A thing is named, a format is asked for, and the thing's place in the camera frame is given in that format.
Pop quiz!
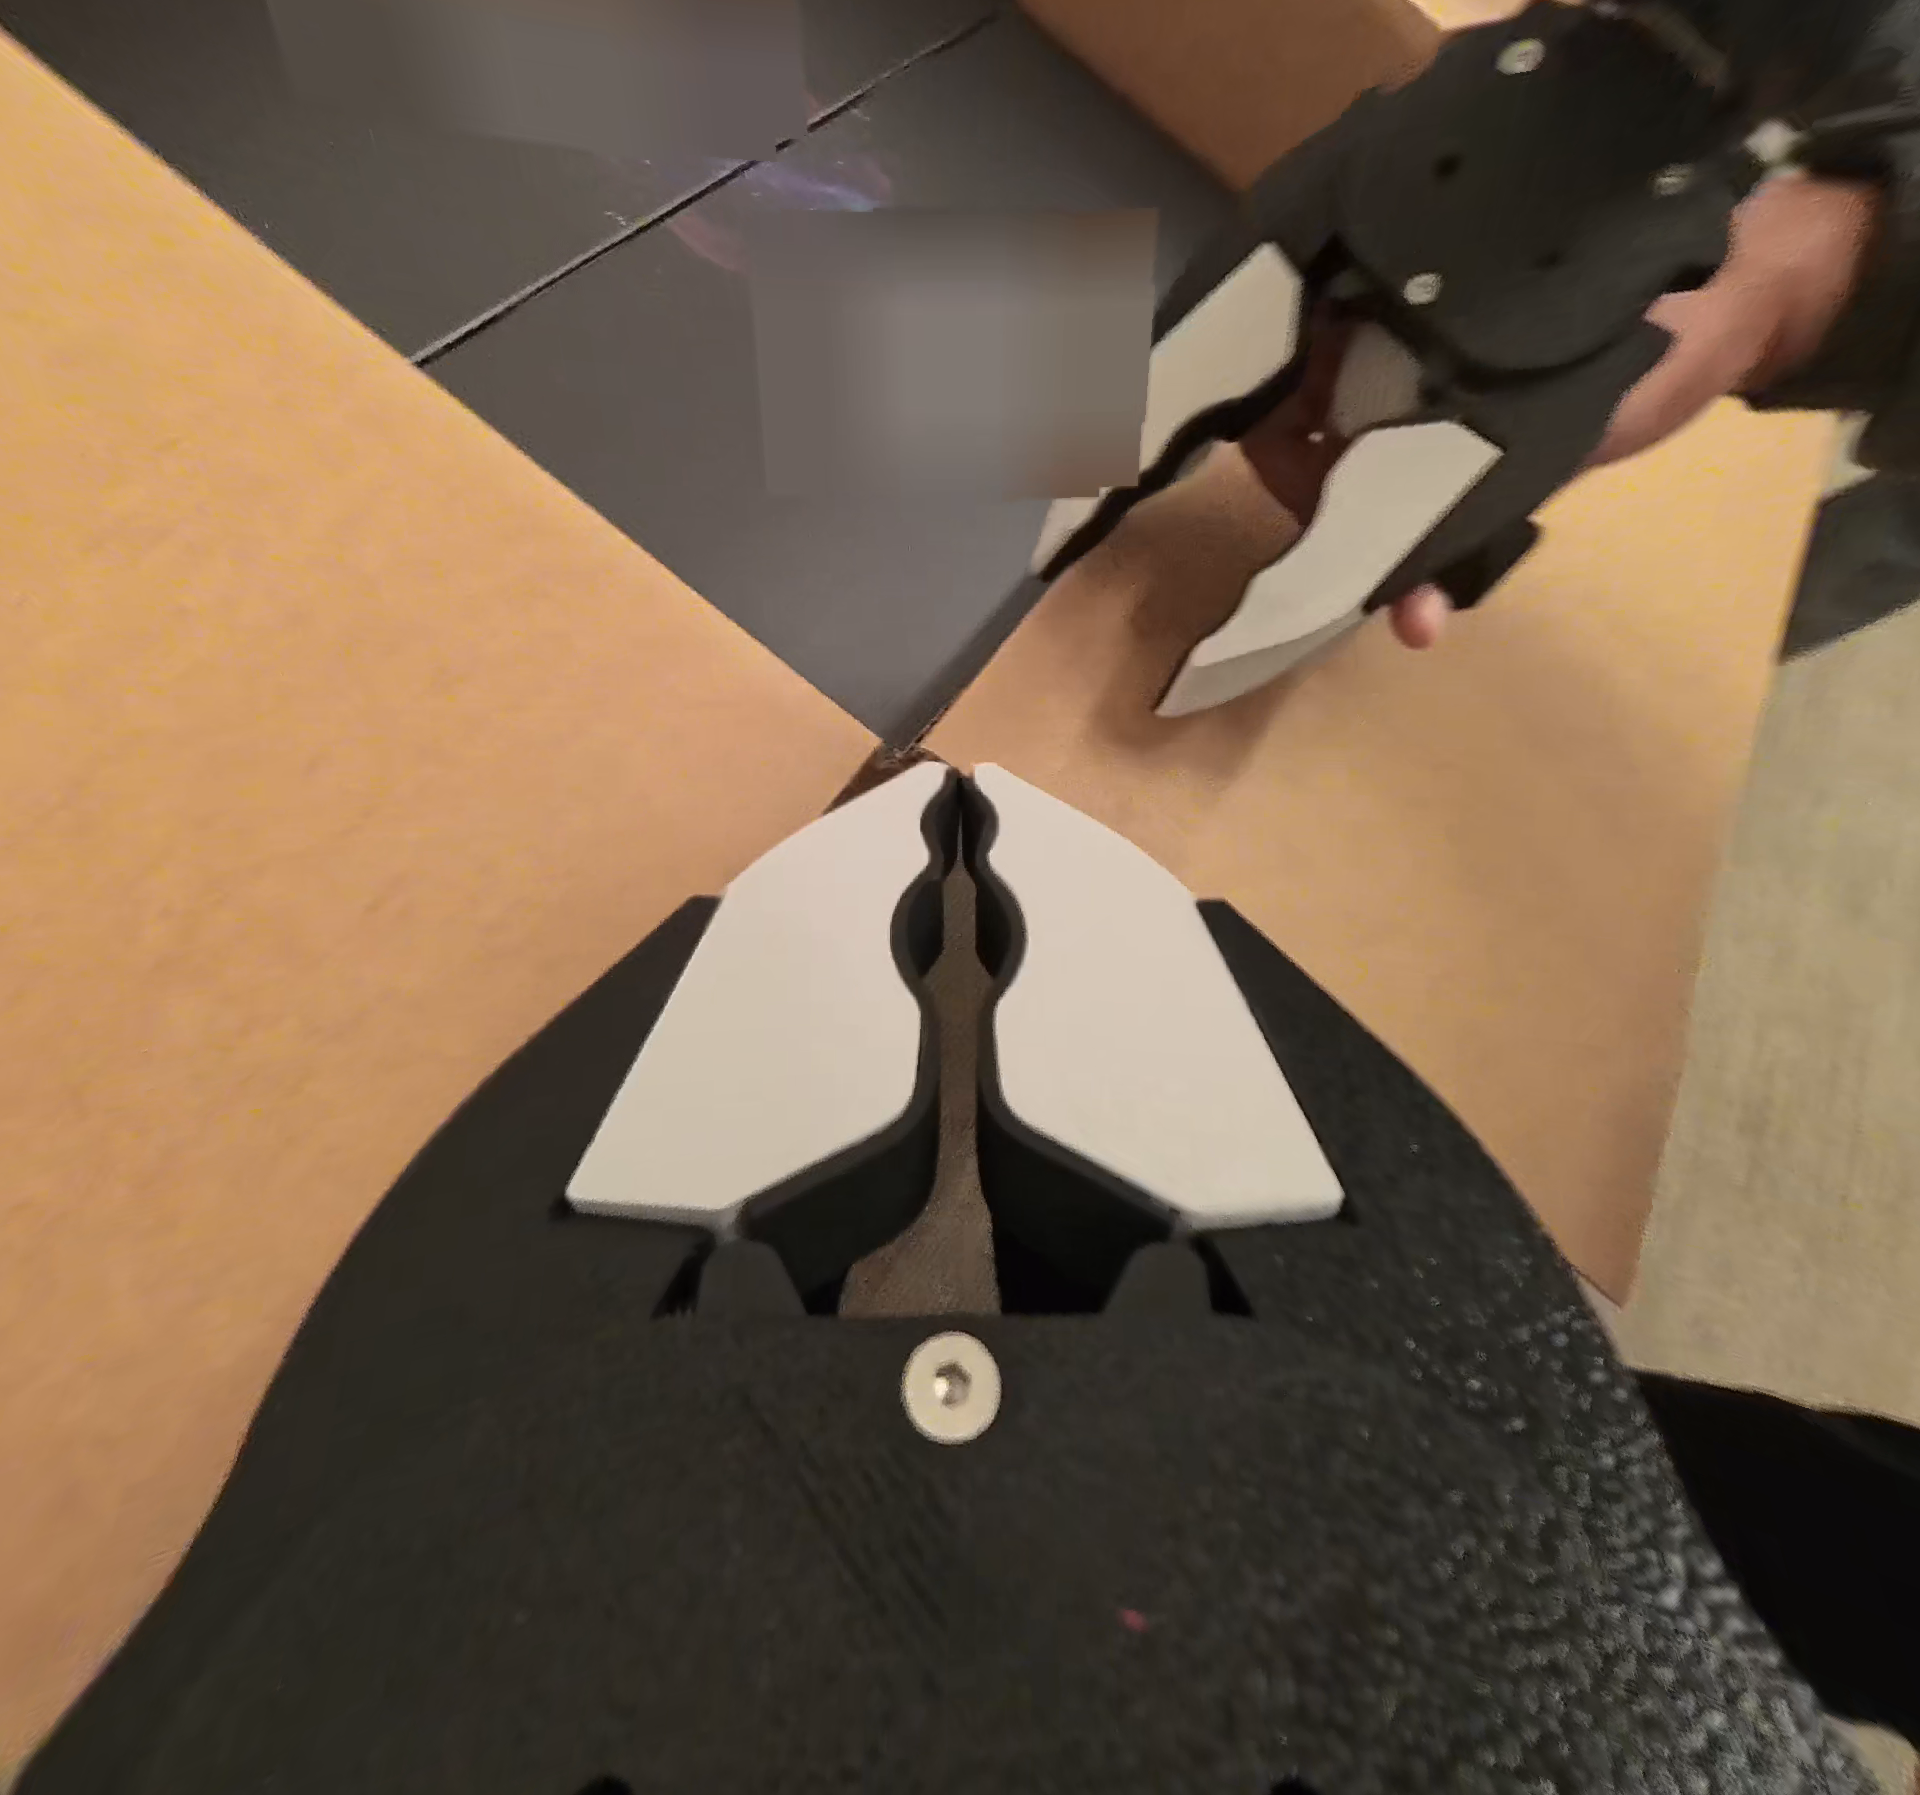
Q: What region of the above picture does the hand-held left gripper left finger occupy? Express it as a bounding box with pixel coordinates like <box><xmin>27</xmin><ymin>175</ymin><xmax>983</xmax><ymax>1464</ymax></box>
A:
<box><xmin>562</xmin><ymin>760</ymin><xmax>961</xmax><ymax>1317</ymax></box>

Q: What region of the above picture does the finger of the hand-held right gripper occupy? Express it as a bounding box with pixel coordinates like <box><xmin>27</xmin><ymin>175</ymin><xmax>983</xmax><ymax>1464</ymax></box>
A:
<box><xmin>1032</xmin><ymin>241</ymin><xmax>1309</xmax><ymax>586</ymax></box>
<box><xmin>1150</xmin><ymin>417</ymin><xmax>1504</xmax><ymax>720</ymax></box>

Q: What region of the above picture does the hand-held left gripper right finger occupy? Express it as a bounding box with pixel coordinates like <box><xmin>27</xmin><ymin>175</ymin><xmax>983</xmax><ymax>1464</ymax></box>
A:
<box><xmin>959</xmin><ymin>760</ymin><xmax>1347</xmax><ymax>1317</ymax></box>

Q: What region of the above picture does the large cardboard box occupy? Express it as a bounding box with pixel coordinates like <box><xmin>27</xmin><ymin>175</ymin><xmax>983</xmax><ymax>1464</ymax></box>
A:
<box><xmin>0</xmin><ymin>0</ymin><xmax>1849</xmax><ymax>1728</ymax></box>

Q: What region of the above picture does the person's right hand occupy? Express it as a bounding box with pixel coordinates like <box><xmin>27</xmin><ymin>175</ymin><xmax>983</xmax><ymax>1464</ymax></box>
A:
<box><xmin>1385</xmin><ymin>175</ymin><xmax>1887</xmax><ymax>651</ymax></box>

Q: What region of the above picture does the dark printed product box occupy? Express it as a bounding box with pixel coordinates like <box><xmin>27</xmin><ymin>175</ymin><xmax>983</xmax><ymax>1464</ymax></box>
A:
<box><xmin>0</xmin><ymin>0</ymin><xmax>1010</xmax><ymax>364</ymax></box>
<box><xmin>419</xmin><ymin>17</ymin><xmax>1253</xmax><ymax>749</ymax></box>

